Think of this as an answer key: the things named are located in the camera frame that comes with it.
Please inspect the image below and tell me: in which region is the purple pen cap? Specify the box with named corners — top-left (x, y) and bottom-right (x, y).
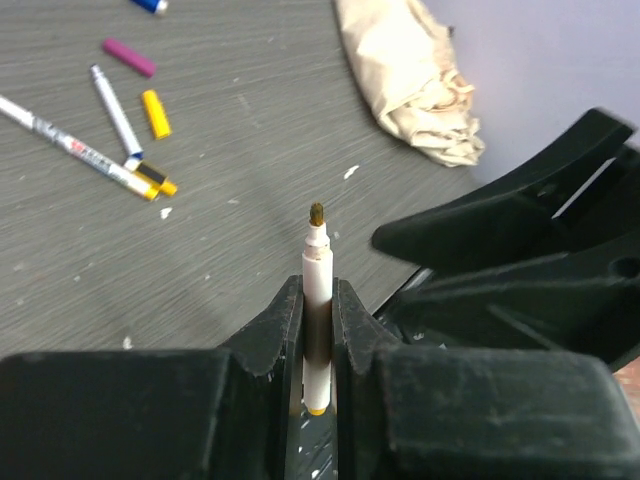
top-left (102, 38), bottom-right (156, 78)

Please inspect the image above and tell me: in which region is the white pen yellow end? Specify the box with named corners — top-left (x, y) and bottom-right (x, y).
top-left (302, 202), bottom-right (333, 416)

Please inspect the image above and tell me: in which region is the yellow pen cap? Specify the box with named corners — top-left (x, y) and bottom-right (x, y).
top-left (141, 89), bottom-right (172, 139)

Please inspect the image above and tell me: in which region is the white marker blue end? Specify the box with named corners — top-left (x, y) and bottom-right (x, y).
top-left (89, 64), bottom-right (144, 159)

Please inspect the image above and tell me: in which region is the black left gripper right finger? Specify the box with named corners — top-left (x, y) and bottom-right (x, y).
top-left (332, 278), bottom-right (398, 479)

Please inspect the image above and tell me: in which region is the beige cloth bag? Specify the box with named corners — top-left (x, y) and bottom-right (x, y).
top-left (334, 0), bottom-right (485, 167)

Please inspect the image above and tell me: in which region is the blue white pen cap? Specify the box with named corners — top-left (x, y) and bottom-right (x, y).
top-left (131, 0), bottom-right (169, 15)

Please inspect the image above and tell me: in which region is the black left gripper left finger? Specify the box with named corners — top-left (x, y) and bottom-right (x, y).
top-left (219, 275), bottom-right (303, 479)

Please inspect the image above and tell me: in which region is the white marker orange tip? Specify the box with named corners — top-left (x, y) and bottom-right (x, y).
top-left (1, 96), bottom-right (159, 200)

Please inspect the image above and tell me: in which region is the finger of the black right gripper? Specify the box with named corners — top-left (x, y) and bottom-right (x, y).
top-left (389, 249), bottom-right (639, 370)
top-left (371, 108), bottom-right (635, 276)

